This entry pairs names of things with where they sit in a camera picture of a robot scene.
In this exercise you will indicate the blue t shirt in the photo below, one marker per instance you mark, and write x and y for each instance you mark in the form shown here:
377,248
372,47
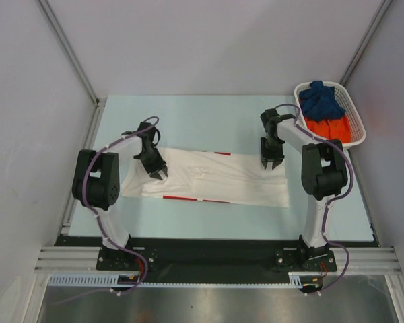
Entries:
318,103

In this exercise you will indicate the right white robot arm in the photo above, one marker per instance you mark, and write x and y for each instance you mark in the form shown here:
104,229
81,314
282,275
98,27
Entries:
326,176

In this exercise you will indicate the left white cable duct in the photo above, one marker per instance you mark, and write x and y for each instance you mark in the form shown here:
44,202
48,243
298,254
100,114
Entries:
113,280

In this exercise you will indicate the white t shirt red print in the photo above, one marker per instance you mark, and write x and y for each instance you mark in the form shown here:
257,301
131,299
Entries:
209,176

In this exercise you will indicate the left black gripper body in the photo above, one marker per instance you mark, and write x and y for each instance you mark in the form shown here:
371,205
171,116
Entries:
151,161

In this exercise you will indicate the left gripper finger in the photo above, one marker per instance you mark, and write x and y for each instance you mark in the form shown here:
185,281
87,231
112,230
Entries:
156,176
163,173

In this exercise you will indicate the aluminium front rail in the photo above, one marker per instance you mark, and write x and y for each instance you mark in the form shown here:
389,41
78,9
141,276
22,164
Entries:
362,261

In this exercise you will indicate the orange t shirt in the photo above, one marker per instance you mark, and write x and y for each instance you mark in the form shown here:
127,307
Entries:
331,129

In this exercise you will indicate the right white cable duct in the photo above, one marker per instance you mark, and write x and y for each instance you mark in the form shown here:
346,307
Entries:
306,279

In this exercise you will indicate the left aluminium frame post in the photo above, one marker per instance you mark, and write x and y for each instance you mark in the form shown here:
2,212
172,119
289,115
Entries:
58,32

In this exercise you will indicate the right aluminium frame post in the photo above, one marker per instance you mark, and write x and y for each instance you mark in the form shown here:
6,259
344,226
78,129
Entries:
374,26

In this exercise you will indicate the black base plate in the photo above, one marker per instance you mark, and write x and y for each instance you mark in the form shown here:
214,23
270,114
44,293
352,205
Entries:
167,260

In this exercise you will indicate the white plastic basket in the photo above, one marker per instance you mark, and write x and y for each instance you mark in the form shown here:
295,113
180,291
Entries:
344,99

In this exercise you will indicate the white cable duct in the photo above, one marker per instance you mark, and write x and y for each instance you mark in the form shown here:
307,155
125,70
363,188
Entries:
113,280
306,279

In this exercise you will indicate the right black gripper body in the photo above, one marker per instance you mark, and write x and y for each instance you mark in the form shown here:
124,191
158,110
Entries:
273,157

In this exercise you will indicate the aluminium frame post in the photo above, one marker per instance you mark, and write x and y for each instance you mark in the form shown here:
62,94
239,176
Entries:
374,26
58,32

